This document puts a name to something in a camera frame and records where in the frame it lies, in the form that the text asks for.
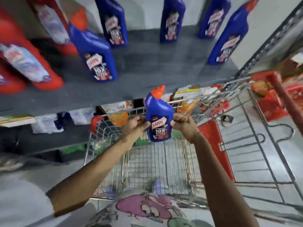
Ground person's left forearm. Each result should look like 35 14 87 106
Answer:
46 137 136 218

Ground white plastic packet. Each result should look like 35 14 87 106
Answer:
31 113 64 134
68 107 96 126

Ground person's left hand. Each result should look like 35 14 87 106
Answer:
120 114 151 146

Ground red cart handle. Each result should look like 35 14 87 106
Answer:
251 71 303 138

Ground red toilet cleaner bottle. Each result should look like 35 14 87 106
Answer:
25 0 79 56
0 64 27 95
0 7 64 91

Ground person's right forearm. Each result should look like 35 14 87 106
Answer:
191 133 261 227

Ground white and green packet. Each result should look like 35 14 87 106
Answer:
173 84 223 100

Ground perforated metal shelf upright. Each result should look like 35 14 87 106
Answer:
222 0 303 93

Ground grey shelf board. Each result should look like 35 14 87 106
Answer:
0 25 240 117

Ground red cart corner bumper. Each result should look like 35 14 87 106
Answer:
89 115 105 133

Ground metal wire shopping cart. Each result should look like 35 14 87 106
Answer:
84 76 303 212

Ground person's printed shirt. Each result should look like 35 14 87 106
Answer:
0 172 214 227

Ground person's right hand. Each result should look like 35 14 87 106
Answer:
170 113 202 144

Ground orange snack packet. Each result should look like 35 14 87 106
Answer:
177 99 200 115

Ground pile of red packets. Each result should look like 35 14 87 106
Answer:
250 78 303 123

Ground black cart strap buckle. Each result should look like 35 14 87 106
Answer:
221 114 234 127

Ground red packet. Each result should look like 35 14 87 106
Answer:
201 99 230 118

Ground blue toilet cleaner bottle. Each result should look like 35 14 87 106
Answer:
94 0 129 48
68 7 118 82
160 0 186 44
144 85 175 143
208 0 260 66
198 0 232 40

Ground red cart seat flap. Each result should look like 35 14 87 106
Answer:
197 120 235 183

